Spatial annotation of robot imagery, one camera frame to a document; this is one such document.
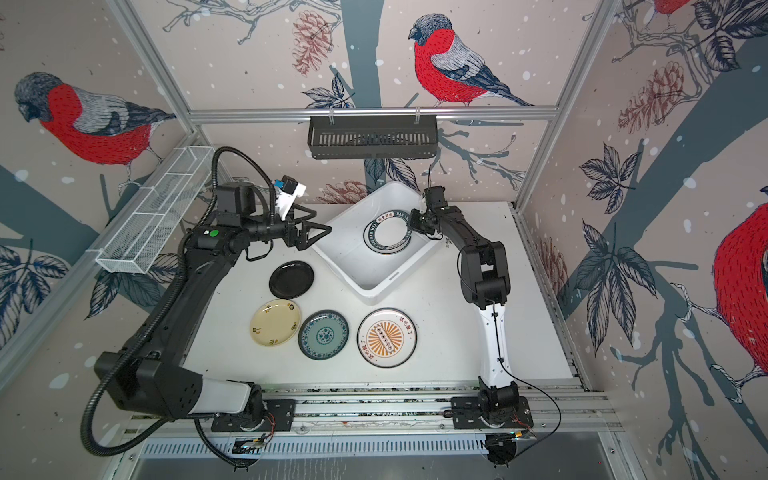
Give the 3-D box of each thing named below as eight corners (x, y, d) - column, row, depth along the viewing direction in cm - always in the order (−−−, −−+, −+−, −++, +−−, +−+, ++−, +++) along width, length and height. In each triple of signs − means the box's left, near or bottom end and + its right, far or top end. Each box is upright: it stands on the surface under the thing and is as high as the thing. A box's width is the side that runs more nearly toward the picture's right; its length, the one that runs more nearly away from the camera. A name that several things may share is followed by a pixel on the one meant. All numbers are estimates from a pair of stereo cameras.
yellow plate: (245, 346, 88) (242, 344, 86) (259, 302, 97) (256, 299, 95) (295, 346, 88) (293, 344, 86) (304, 302, 97) (303, 299, 95)
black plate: (267, 298, 97) (265, 295, 95) (278, 264, 105) (276, 260, 103) (309, 298, 97) (308, 295, 95) (316, 264, 105) (315, 260, 103)
